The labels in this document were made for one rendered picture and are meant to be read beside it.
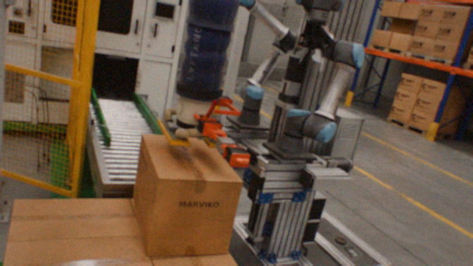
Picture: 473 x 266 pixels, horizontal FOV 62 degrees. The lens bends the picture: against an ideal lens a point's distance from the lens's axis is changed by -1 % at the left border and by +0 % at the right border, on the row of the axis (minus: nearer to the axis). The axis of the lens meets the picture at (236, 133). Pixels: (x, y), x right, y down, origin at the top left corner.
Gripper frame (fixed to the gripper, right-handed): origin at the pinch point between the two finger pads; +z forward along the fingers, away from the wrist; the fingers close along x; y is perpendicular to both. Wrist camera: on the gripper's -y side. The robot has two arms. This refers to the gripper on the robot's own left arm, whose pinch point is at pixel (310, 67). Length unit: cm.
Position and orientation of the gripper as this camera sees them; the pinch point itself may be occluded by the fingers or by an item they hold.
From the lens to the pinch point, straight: 181.5
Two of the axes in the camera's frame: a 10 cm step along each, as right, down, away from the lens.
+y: -8.8, -0.5, -4.8
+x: 4.3, 3.3, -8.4
